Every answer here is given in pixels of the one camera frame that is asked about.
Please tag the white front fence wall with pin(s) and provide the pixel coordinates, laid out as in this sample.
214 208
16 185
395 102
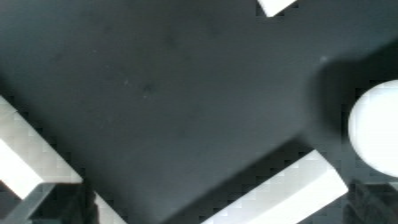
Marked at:
32 164

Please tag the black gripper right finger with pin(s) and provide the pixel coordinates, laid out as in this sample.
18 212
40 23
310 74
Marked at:
372 207

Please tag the white marker sheet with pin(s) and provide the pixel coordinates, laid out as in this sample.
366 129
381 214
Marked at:
274 6

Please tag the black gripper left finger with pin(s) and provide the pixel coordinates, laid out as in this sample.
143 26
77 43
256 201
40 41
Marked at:
59 204

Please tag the white lamp bulb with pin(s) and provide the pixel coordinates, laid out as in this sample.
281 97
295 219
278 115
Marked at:
374 127

